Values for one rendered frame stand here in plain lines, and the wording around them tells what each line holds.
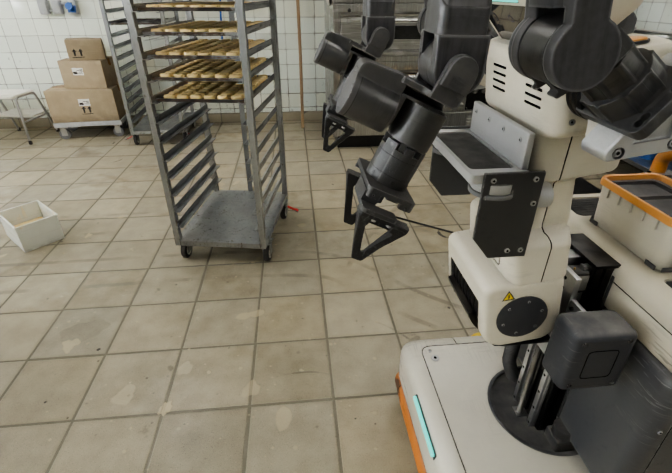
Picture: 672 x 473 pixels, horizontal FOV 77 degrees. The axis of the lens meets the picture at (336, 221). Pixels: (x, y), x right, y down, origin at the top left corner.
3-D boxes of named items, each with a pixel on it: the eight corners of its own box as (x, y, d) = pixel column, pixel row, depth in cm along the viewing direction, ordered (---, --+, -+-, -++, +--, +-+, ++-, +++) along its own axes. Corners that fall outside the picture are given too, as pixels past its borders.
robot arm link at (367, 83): (486, 64, 44) (457, 53, 52) (392, 11, 41) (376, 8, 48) (427, 162, 49) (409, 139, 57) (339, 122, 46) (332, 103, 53)
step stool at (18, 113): (60, 130, 438) (46, 86, 416) (31, 144, 399) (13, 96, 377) (19, 130, 440) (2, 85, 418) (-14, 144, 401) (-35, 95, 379)
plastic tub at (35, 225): (6, 236, 251) (-5, 212, 244) (46, 222, 266) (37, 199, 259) (24, 253, 235) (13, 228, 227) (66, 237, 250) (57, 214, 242)
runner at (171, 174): (172, 179, 201) (171, 173, 200) (167, 179, 202) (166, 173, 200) (216, 138, 257) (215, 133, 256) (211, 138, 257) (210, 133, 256)
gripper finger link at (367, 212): (333, 260, 51) (369, 196, 48) (329, 231, 58) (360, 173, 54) (381, 277, 53) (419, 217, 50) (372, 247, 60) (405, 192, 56)
